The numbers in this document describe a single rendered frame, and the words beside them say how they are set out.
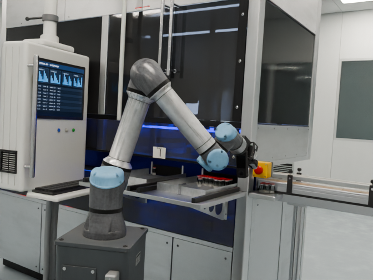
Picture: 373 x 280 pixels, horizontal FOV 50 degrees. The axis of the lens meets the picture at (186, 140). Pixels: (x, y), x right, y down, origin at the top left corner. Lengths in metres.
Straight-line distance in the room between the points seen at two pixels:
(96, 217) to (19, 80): 0.98
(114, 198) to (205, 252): 0.83
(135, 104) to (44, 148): 0.85
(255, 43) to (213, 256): 1.06
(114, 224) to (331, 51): 5.58
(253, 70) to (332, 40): 4.79
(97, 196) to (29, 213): 1.70
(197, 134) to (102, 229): 0.45
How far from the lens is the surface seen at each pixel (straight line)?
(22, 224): 3.14
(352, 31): 6.62
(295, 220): 2.01
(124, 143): 1.50
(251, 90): 1.90
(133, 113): 1.50
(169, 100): 1.37
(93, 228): 1.41
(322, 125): 6.53
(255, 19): 1.96
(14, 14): 3.25
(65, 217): 2.76
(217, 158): 1.37
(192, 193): 1.73
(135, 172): 2.23
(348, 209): 1.90
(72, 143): 2.39
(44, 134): 2.22
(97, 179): 1.38
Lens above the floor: 1.21
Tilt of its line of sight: 3 degrees down
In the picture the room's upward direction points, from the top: 3 degrees clockwise
